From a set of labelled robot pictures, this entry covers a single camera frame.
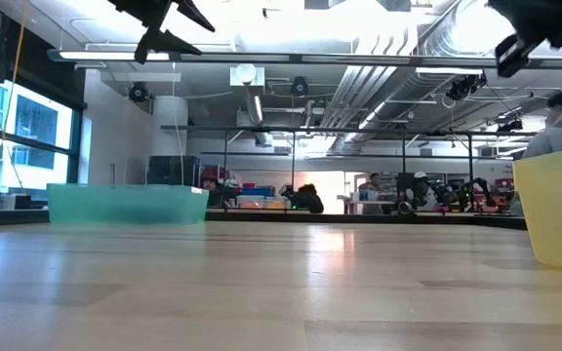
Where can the large window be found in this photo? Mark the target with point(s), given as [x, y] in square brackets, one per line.
[32, 170]

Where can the black background robot arm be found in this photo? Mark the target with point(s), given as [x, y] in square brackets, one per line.
[478, 192]

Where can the teal translucent plastic bin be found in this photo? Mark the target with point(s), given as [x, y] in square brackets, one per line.
[125, 205]

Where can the black ceiling spotlight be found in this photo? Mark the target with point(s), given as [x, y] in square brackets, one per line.
[139, 92]
[299, 86]

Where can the silver ventilation duct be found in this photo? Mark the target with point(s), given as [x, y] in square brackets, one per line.
[373, 73]

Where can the black background station frame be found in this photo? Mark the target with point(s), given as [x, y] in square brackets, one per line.
[310, 129]

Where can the black equipment case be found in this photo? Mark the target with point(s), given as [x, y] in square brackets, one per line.
[173, 170]

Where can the yellow translucent plastic bin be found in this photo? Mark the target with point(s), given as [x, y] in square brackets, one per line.
[559, 209]

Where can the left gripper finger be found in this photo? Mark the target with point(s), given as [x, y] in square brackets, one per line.
[164, 44]
[195, 13]

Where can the long ceiling light fixture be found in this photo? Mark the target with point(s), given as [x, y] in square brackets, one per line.
[115, 55]

